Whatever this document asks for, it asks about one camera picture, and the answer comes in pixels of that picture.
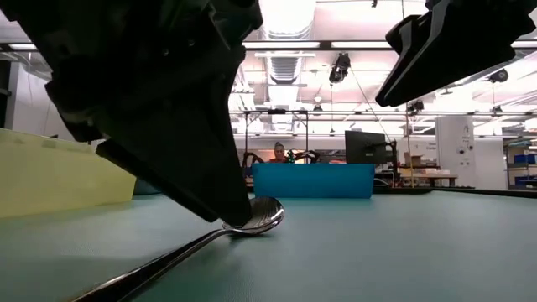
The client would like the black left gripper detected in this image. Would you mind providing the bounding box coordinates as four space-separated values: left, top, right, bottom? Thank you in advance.
0 0 264 222

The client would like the black-handled metal spoon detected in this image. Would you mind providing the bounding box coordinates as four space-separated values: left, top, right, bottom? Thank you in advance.
69 195 286 302

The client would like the person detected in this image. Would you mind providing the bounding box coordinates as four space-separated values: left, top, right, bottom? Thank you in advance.
268 141 290 164

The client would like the black overhead light bar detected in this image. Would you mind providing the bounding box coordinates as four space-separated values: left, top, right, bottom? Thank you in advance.
242 39 537 53

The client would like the yellow-green plastic bin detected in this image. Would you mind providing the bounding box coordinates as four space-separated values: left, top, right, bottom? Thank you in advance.
0 128 138 219

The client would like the blue plastic bin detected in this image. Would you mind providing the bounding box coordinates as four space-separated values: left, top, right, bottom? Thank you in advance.
251 163 376 200

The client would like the black computer monitor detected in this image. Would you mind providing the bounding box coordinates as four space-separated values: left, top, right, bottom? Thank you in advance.
344 130 388 165

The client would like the brown cardboard box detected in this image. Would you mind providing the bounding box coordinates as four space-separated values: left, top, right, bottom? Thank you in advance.
404 152 425 169

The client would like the shelf with blue bins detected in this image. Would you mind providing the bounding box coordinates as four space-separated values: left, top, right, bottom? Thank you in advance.
503 138 537 190

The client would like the wooden background workbench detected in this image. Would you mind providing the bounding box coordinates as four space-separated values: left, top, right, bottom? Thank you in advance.
379 169 459 189

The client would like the teal table mat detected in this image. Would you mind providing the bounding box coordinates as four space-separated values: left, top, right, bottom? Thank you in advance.
0 189 537 302

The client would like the black background frame rack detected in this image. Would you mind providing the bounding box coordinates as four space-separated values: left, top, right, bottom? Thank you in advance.
242 107 310 164

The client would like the corrugated silver ventilation duct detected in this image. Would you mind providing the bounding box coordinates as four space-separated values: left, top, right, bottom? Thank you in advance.
256 0 316 133

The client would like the black aluminium table frame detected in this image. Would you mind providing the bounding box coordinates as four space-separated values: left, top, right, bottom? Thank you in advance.
371 186 537 199

